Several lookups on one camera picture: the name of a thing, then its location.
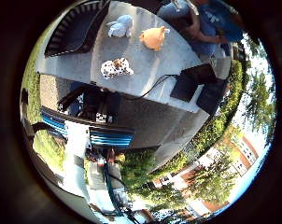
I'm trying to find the dalmatian spotted plush toy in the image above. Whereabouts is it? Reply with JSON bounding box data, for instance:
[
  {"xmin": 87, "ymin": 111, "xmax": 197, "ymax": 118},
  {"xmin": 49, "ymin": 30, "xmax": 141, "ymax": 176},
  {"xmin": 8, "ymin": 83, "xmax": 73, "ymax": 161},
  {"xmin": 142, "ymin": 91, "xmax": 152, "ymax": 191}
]
[{"xmin": 100, "ymin": 57, "xmax": 134, "ymax": 80}]

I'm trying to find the brick building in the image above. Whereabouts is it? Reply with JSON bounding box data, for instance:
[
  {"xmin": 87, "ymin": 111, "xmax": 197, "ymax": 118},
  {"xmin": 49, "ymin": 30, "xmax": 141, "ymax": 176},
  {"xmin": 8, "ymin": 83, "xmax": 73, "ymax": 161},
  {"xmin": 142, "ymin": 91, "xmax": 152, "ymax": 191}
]
[{"xmin": 153, "ymin": 133, "xmax": 261, "ymax": 218}]

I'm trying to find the black slatted plastic basket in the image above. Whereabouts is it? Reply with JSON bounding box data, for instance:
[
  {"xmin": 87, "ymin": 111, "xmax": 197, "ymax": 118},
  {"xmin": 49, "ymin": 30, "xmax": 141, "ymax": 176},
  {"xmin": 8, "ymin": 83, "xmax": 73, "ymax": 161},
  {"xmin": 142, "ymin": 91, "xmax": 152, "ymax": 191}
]
[{"xmin": 43, "ymin": 0, "xmax": 112, "ymax": 59}]

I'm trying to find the green hedge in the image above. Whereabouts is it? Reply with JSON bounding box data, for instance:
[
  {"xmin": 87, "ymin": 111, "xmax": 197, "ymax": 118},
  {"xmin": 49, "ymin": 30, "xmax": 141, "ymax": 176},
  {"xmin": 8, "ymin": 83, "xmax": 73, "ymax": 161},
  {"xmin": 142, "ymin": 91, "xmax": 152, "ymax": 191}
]
[{"xmin": 119, "ymin": 59, "xmax": 246, "ymax": 188}]

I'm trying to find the teal cable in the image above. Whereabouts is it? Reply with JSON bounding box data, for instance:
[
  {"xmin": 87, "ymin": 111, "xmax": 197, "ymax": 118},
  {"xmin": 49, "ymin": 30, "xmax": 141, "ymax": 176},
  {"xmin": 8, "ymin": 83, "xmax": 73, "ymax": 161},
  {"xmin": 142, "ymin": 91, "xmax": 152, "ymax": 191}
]
[{"xmin": 103, "ymin": 161, "xmax": 125, "ymax": 217}]

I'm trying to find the black laptop cable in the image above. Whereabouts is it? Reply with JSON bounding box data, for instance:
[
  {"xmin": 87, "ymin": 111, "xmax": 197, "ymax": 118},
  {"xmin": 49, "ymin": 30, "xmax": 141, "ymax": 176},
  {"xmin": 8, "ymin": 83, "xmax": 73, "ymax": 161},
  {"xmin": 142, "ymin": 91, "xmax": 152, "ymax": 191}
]
[{"xmin": 121, "ymin": 74, "xmax": 180, "ymax": 101}]

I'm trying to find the orange plush toy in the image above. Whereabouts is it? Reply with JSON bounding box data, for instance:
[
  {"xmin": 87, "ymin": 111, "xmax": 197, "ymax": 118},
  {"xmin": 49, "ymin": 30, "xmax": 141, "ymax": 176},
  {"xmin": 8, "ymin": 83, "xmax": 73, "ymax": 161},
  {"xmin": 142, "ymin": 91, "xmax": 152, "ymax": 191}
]
[{"xmin": 139, "ymin": 25, "xmax": 171, "ymax": 52}]

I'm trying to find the person in blue clothes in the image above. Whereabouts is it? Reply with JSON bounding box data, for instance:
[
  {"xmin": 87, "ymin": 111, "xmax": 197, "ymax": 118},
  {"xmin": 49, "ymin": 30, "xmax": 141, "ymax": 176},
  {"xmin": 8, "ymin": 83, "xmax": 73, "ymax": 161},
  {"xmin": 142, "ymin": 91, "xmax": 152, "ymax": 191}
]
[{"xmin": 156, "ymin": 0, "xmax": 246, "ymax": 59}]

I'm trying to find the black laptop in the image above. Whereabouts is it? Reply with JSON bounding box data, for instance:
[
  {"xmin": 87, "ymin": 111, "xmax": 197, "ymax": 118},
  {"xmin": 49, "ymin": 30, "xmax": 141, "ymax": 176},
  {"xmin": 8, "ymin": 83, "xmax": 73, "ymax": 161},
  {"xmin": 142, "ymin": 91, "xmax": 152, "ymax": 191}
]
[{"xmin": 169, "ymin": 63, "xmax": 229, "ymax": 116}]

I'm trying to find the grey control box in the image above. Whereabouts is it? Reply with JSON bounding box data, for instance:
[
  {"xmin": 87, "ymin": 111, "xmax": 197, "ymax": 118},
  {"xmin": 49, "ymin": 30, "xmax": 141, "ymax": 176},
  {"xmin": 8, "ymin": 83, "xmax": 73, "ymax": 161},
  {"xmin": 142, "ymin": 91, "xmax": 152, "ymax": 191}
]
[{"xmin": 86, "ymin": 161, "xmax": 123, "ymax": 190}]

